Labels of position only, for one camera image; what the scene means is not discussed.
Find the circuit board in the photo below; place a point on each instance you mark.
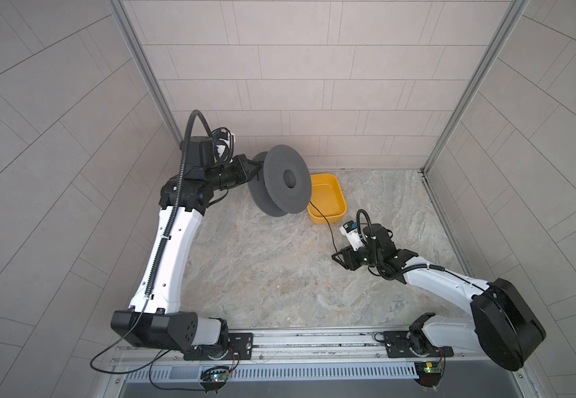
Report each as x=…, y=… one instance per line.
x=216, y=374
x=429, y=374

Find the dark grey cable spool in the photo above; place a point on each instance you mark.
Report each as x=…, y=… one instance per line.
x=283, y=185

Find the left circuit board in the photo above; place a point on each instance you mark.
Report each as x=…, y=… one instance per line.
x=216, y=374

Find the yellow plastic bin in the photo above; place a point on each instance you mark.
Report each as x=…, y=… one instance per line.
x=327, y=200

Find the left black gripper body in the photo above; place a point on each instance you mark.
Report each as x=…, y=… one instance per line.
x=227, y=176

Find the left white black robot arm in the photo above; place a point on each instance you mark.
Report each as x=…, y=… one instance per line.
x=154, y=318

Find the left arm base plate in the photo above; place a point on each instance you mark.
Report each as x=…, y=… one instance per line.
x=236, y=346

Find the right circuit board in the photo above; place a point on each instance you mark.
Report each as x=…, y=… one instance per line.
x=429, y=374

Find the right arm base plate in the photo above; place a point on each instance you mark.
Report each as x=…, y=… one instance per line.
x=405, y=344

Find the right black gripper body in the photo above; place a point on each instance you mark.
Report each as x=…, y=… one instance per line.
x=367, y=258

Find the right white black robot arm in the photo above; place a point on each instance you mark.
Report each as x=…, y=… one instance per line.
x=498, y=322

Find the aluminium mounting rail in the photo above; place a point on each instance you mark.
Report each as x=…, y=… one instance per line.
x=344, y=352

